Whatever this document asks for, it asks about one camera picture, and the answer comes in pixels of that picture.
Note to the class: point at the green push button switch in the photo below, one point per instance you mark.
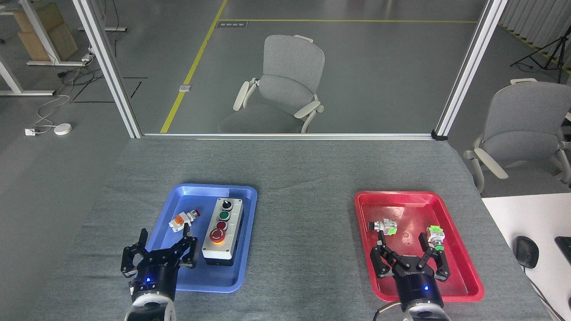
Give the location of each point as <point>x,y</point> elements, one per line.
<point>436,234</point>

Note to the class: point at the black corner bracket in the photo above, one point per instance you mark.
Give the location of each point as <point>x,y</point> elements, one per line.
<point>439,135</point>

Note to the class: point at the brown cardboard boxes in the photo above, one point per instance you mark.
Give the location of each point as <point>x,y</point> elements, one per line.
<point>49,40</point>

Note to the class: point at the silver aluminium post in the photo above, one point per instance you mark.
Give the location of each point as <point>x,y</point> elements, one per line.
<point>473,67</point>
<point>107,67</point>

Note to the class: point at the black tripod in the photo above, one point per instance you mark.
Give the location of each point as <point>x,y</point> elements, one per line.
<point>555,47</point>

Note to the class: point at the white desk leg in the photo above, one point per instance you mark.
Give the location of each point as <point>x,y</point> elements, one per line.
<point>13,82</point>

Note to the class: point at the white wall plug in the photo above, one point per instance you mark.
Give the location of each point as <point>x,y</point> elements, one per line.
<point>30,132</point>

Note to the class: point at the blue plastic tray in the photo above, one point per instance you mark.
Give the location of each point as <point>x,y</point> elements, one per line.
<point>214,278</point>

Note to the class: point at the white desk frame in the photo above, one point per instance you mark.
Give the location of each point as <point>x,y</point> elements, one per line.
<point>42,33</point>

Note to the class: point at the red plastic tray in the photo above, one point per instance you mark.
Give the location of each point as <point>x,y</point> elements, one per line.
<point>401,207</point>

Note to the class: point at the grey office chair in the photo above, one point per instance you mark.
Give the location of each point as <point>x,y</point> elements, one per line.
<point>290,58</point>
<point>526,111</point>

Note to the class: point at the white round device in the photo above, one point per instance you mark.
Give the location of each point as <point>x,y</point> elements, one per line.
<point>63,129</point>

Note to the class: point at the silver aluminium rail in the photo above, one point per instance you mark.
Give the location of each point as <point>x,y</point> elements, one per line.
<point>285,136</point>

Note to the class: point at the white side table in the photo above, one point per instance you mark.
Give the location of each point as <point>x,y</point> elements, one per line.
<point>535,214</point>

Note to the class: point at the red push button switch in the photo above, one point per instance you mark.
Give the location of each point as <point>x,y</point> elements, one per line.
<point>182,220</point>

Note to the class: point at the grey floor label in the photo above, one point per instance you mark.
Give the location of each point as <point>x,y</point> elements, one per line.
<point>232,24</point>

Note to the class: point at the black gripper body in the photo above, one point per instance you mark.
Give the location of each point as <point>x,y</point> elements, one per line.
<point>154,274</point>
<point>419,285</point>

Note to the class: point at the grey three-button control box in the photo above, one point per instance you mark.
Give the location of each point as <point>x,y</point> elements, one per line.
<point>213,250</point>

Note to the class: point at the white power strip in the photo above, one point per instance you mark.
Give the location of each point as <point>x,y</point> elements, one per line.
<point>87,57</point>

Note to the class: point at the metal floor socket plate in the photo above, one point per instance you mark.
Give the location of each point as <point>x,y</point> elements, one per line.
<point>185,88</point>

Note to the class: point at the black keyboard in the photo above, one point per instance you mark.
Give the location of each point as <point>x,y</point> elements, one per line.
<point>564,247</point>

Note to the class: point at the black computer mouse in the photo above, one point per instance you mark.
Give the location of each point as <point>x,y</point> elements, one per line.
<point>526,252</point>

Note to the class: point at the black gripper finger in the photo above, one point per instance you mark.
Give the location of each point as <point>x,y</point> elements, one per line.
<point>439,265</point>
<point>189,252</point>
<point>382,261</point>
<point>131,261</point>

